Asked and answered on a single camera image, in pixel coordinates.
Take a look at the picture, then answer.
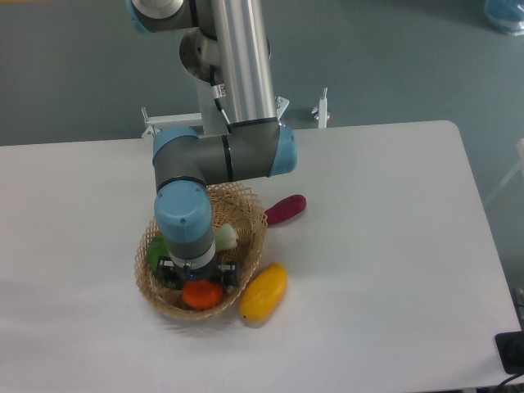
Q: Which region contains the woven wicker basket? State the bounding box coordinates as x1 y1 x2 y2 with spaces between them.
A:
134 183 267 321

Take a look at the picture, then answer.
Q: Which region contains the black device at table edge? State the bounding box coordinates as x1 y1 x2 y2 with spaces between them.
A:
495 331 523 374

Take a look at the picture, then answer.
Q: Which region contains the blue plastic bag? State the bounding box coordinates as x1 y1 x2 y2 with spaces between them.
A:
484 0 523 36

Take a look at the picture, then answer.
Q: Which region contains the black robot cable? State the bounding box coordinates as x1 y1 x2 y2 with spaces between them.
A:
207 64 233 134

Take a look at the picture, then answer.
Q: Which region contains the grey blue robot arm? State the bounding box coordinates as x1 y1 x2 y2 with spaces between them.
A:
127 1 297 288

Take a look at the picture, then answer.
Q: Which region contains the white furniture leg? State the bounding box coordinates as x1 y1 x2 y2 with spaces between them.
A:
483 138 523 207

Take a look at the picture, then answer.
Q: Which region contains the orange fruit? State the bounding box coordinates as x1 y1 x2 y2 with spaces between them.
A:
182 281 223 310

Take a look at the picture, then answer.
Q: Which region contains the green bok choy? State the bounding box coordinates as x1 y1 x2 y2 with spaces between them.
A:
146 224 238 280

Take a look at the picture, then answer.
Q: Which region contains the yellow mango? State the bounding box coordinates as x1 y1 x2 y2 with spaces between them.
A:
239 262 287 323

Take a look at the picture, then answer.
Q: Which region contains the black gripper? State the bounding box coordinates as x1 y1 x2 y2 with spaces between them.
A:
156 255 240 289

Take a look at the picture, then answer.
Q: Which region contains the purple sweet potato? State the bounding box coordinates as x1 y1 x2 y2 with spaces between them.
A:
265 194 307 226

